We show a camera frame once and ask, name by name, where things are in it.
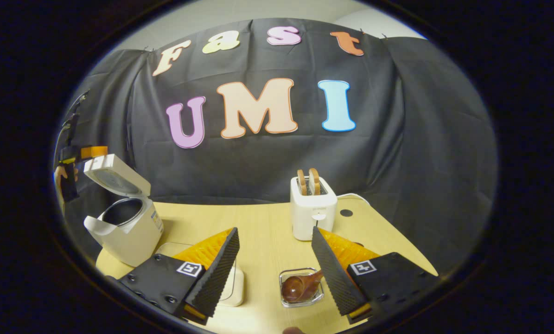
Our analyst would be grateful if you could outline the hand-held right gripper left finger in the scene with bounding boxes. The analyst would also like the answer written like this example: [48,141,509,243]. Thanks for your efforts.
[118,227,240,325]

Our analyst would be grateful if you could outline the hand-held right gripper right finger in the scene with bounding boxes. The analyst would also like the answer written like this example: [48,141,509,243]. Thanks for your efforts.
[311,226,439,324]

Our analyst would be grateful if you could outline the clear plastic rice tray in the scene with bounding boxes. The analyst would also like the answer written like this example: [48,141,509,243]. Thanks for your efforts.
[156,241,245,308]

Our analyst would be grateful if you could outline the brown wooden spoon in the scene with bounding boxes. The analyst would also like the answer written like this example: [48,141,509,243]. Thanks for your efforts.
[281,270,325,301]

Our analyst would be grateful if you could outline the metal wire chopstick holder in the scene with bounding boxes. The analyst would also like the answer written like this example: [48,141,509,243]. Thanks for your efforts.
[279,268,325,308]

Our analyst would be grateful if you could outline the white rice cooker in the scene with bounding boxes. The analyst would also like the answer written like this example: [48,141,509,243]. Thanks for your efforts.
[83,154,165,268]

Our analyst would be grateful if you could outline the white toaster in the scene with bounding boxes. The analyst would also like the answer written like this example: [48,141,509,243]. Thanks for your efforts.
[290,176,338,242]

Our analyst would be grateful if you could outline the black backdrop cloth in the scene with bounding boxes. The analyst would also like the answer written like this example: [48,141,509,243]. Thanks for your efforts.
[54,19,497,274]

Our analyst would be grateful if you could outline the white toaster cable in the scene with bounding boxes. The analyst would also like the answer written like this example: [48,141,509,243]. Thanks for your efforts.
[337,193,371,207]

